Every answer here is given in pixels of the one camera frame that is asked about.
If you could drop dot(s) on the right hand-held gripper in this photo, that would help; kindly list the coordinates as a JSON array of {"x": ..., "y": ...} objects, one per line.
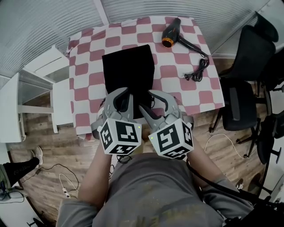
[{"x": 170, "y": 137}]

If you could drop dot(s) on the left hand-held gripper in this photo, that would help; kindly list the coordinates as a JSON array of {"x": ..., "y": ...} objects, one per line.
[{"x": 124, "y": 135}]

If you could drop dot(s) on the black fabric bag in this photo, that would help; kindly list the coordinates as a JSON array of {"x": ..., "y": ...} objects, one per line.
[{"x": 128, "y": 71}]

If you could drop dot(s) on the black orange hair dryer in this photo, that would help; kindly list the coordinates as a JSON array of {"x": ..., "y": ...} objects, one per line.
[{"x": 170, "y": 31}]

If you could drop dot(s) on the person's right forearm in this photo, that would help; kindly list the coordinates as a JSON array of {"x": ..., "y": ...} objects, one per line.
[{"x": 204, "y": 161}]

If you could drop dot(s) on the person's left forearm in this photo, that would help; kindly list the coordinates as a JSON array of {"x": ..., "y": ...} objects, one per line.
[{"x": 95, "y": 177}]

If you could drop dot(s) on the red white checkered tablecloth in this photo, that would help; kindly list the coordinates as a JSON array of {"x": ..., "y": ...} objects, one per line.
[{"x": 97, "y": 78}]

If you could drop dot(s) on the white chair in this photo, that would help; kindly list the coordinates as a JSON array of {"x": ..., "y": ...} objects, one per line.
[{"x": 62, "y": 97}]

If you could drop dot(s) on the black office chair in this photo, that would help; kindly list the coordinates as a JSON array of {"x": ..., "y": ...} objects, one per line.
[
  {"x": 273, "y": 124},
  {"x": 241, "y": 104}
]

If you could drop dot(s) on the person's grey shirt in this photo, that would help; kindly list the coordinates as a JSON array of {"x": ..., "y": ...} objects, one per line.
[{"x": 151, "y": 195}]

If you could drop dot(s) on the white table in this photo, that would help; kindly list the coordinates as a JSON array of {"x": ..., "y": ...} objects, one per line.
[{"x": 9, "y": 110}]

